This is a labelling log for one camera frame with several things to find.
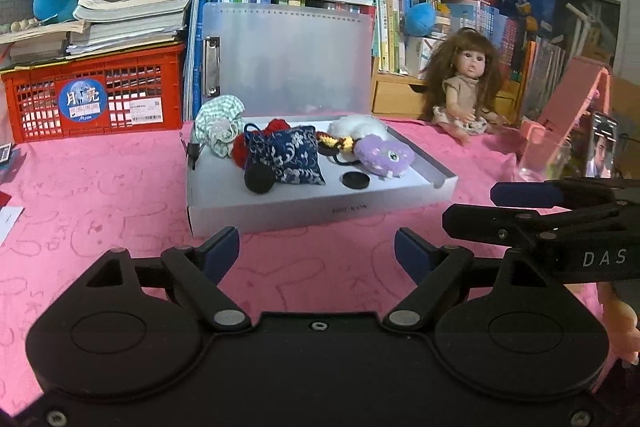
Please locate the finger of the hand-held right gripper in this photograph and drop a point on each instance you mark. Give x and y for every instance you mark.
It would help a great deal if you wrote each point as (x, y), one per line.
(525, 194)
(480, 221)

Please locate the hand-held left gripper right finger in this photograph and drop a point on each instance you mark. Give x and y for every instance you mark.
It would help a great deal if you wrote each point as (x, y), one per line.
(412, 253)

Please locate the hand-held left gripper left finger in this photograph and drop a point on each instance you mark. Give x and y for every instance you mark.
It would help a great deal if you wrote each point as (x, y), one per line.
(222, 253)

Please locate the black round cap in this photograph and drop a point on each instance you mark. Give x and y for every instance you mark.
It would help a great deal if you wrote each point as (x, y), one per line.
(259, 179)
(355, 180)

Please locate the red crochet scrunchie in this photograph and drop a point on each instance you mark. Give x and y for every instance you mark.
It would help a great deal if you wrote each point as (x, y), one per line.
(239, 154)

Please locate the purple plush toy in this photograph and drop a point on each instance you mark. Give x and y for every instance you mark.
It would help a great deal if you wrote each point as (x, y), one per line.
(380, 154)

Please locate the blue floral fabric pouch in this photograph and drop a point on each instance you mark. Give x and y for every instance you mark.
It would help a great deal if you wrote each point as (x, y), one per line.
(295, 152)

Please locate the green fabric scrunchie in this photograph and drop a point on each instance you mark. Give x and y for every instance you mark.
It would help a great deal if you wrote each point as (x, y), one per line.
(220, 117)

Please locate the white fluffy pompom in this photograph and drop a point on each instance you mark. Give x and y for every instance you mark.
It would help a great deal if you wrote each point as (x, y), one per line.
(355, 127)

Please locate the yellow and red crochet strip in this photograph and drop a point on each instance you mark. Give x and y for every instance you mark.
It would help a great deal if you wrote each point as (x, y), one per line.
(325, 139)

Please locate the person's right hand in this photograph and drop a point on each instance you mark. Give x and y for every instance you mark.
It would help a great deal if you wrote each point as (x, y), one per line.
(622, 322)

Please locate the clear glass cup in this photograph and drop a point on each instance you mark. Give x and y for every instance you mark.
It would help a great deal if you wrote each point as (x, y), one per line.
(547, 157)

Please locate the photo card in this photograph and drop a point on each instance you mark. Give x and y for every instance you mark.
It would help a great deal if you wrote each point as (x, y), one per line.
(602, 147)

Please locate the pink toy house stand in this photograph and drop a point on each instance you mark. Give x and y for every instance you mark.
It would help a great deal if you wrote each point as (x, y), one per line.
(575, 97)

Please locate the brown haired doll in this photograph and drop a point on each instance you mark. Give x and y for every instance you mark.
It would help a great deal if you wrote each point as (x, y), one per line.
(465, 92)

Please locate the pink rabbit print blanket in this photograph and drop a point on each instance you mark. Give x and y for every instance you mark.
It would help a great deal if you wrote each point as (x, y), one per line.
(100, 207)

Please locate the wooden drawer box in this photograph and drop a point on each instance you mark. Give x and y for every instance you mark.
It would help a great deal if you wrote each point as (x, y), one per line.
(395, 97)

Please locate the red plastic crate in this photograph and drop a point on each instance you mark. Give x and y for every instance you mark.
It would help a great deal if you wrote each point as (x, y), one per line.
(150, 77)

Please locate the translucent plastic clipboard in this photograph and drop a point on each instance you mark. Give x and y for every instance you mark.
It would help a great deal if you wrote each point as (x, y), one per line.
(290, 62)

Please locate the row of upright books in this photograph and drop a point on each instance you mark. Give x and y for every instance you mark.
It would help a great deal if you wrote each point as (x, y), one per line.
(390, 32)

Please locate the white paper sheet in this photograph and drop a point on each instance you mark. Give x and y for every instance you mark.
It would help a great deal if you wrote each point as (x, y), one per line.
(7, 224)

